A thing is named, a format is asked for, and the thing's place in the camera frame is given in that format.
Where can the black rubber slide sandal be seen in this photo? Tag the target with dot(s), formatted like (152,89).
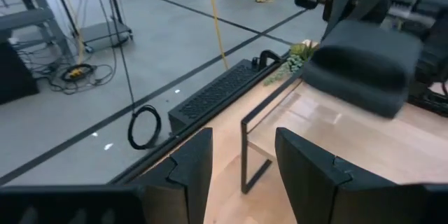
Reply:
(364,73)

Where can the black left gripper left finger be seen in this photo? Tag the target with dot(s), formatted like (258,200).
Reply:
(189,168)

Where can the black aluminium rig frame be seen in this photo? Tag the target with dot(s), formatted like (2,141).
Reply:
(157,159)

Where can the small green succulent plant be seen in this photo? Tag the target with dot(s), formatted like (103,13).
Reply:
(294,59)

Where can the wooden shelf black metal legs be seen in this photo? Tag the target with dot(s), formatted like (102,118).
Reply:
(350,140)

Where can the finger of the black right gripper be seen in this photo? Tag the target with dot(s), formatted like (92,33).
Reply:
(372,7)
(336,3)

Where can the grey wheeled pole stand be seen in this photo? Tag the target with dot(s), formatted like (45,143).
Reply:
(101,31)

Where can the grey workbench wooden top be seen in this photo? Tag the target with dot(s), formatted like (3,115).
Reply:
(24,17)

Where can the black vented equipment box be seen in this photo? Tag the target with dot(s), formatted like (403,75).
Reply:
(217,91)

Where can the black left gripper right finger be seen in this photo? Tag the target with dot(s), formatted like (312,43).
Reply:
(308,175)

